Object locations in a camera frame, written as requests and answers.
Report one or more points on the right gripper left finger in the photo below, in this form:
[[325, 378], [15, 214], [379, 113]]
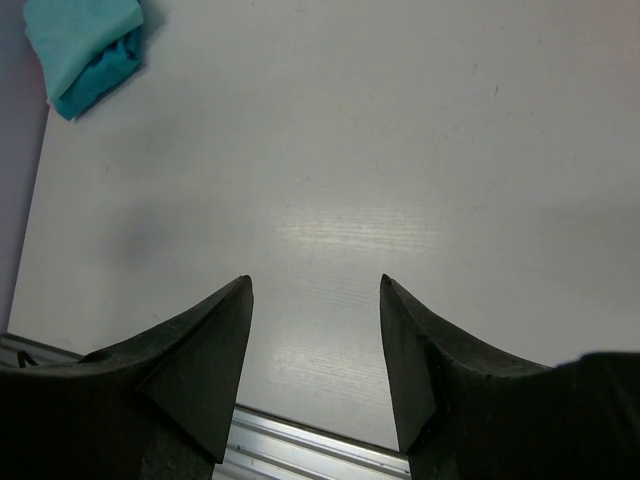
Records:
[[158, 405]]

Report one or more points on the folded teal t-shirt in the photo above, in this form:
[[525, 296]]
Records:
[[107, 70]]

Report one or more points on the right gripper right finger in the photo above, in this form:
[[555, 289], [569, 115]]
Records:
[[464, 409]]

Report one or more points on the aluminium rail frame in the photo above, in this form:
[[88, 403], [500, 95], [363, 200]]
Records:
[[261, 447]]

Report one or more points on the mint green t-shirt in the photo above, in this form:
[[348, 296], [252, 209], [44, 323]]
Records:
[[66, 35]]

